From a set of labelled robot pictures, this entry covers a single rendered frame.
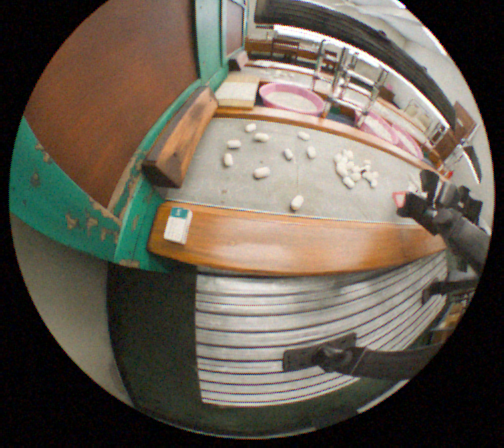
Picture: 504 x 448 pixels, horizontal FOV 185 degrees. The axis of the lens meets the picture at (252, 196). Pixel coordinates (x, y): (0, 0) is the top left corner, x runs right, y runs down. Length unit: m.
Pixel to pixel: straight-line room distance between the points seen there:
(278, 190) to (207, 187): 0.15
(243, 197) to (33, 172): 0.35
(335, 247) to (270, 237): 0.13
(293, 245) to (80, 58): 0.42
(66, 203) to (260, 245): 0.29
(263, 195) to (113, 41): 0.40
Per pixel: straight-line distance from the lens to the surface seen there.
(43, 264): 1.10
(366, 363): 0.33
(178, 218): 0.28
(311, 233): 0.30
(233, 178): 0.35
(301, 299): 0.39
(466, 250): 0.33
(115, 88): 0.27
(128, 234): 0.28
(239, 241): 0.27
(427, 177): 0.45
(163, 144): 0.29
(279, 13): 0.30
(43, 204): 0.20
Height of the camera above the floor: 1.03
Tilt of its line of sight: 61 degrees down
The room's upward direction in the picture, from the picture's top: 6 degrees clockwise
